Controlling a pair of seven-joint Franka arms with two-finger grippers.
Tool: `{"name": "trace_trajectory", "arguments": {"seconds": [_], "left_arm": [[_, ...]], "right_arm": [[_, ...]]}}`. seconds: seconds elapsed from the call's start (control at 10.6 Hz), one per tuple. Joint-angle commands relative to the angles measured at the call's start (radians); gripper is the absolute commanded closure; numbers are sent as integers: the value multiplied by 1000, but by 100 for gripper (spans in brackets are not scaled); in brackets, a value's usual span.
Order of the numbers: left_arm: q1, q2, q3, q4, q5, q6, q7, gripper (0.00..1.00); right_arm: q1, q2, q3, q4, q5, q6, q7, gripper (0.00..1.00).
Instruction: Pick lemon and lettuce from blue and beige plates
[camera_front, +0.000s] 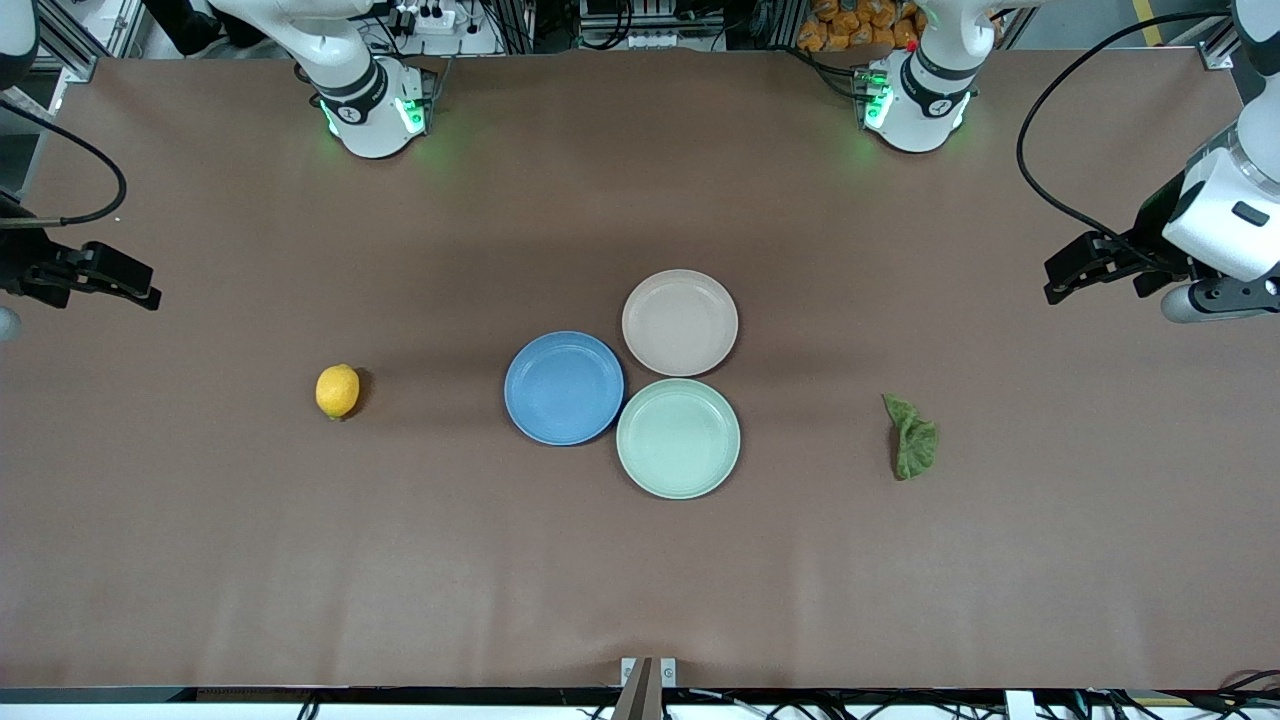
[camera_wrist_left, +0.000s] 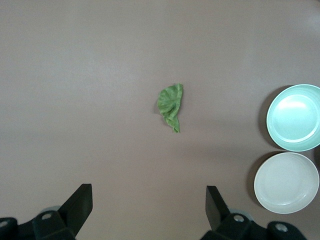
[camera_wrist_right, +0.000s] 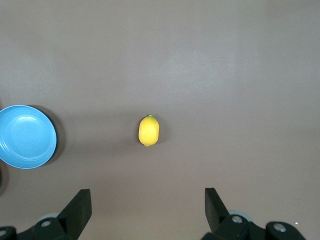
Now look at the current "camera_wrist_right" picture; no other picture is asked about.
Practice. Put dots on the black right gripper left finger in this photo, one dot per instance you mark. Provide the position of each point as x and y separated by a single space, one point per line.
72 220

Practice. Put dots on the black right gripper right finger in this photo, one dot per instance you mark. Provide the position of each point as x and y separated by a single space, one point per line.
220 225

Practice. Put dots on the yellow lemon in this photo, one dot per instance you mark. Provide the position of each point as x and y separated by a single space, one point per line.
148 131

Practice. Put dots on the blue plate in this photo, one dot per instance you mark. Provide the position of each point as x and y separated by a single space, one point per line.
27 136

